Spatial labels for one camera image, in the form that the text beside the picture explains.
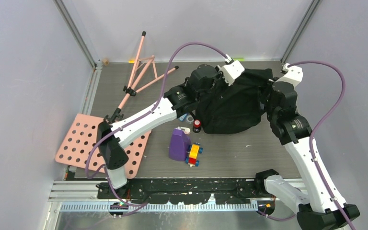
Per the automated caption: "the colourful toy block car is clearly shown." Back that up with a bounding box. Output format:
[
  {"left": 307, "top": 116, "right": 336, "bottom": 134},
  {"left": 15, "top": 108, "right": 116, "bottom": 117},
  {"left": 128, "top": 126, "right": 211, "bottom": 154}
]
[{"left": 185, "top": 142, "right": 203, "bottom": 167}]

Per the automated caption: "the aluminium frame rail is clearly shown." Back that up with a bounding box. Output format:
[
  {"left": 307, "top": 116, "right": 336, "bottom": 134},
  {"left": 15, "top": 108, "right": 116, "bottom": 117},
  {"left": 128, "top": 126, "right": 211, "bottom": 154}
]
[{"left": 43, "top": 179, "right": 299, "bottom": 230}]

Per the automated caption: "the purple stapler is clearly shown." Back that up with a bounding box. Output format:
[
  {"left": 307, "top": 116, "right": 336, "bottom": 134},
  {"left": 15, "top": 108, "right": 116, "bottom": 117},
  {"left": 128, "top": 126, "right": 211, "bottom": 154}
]
[{"left": 169, "top": 128, "right": 191, "bottom": 161}]

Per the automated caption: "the black backpack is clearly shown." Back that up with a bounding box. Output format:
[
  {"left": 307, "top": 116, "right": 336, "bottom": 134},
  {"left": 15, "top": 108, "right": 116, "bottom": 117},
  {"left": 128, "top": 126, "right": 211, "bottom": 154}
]
[{"left": 195, "top": 69, "right": 274, "bottom": 134}]

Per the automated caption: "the blue correction tape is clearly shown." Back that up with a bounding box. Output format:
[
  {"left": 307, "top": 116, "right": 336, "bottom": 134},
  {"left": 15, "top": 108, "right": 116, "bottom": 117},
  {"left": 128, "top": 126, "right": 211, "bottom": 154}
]
[{"left": 179, "top": 114, "right": 187, "bottom": 122}]

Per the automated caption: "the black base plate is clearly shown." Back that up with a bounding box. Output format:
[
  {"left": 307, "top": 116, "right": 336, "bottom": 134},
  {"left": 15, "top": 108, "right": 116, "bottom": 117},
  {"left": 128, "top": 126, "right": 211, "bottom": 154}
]
[{"left": 96, "top": 178, "right": 274, "bottom": 205}]

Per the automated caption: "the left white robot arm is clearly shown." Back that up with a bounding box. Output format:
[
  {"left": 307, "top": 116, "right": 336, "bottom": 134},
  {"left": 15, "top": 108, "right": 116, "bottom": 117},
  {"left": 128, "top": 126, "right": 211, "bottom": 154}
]
[{"left": 95, "top": 65, "right": 235, "bottom": 198}]

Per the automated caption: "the clear tape roll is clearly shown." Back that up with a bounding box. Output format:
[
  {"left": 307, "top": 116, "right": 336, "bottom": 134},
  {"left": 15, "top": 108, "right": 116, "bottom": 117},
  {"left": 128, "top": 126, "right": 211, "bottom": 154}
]
[{"left": 185, "top": 115, "right": 194, "bottom": 124}]

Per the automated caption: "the purple cable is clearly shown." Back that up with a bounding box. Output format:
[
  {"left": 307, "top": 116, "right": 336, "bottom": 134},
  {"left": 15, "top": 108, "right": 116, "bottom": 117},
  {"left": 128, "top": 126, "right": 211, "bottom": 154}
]
[
  {"left": 257, "top": 61, "right": 357, "bottom": 230},
  {"left": 85, "top": 42, "right": 234, "bottom": 218}
]

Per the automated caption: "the pink tripod stand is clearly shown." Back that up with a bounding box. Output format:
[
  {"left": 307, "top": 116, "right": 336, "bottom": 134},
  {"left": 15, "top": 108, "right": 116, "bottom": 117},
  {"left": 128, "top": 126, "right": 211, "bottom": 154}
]
[{"left": 104, "top": 31, "right": 165, "bottom": 124}]

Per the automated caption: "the pink perforated stand board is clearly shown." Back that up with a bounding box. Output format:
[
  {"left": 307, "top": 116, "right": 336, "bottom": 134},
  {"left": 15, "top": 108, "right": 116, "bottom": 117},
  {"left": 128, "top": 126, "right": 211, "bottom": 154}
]
[{"left": 55, "top": 114, "right": 151, "bottom": 179}]

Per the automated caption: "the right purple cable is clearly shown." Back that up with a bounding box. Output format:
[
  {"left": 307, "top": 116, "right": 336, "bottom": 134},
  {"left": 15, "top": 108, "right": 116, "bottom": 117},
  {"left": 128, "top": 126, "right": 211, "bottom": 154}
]
[{"left": 257, "top": 61, "right": 357, "bottom": 230}]

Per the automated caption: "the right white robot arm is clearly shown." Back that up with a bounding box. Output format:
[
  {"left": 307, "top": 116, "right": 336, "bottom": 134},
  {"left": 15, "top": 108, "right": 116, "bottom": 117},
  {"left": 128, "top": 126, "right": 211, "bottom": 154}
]
[{"left": 254, "top": 81, "right": 360, "bottom": 230}]

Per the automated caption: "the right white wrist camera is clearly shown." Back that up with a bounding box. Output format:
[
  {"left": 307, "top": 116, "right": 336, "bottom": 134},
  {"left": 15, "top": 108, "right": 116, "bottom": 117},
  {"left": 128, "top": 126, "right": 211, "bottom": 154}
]
[{"left": 275, "top": 63, "right": 303, "bottom": 87}]

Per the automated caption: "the red cap black bottle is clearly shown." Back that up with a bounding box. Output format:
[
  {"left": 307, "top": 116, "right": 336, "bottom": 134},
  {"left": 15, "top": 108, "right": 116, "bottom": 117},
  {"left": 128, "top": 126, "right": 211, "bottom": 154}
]
[{"left": 192, "top": 119, "right": 201, "bottom": 133}]

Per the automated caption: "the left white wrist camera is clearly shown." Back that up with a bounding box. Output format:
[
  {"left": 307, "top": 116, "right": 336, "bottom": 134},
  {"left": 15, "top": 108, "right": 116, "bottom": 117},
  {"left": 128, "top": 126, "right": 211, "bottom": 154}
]
[{"left": 219, "top": 60, "right": 245, "bottom": 86}]

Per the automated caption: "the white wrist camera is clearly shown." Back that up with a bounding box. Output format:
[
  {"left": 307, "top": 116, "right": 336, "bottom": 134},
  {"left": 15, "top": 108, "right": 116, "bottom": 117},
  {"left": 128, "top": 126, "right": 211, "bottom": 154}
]
[
  {"left": 275, "top": 63, "right": 303, "bottom": 87},
  {"left": 219, "top": 60, "right": 245, "bottom": 86}
]

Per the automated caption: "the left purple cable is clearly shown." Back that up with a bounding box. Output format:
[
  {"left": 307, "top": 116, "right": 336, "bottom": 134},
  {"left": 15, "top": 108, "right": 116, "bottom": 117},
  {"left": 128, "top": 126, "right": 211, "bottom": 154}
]
[{"left": 85, "top": 42, "right": 234, "bottom": 218}]

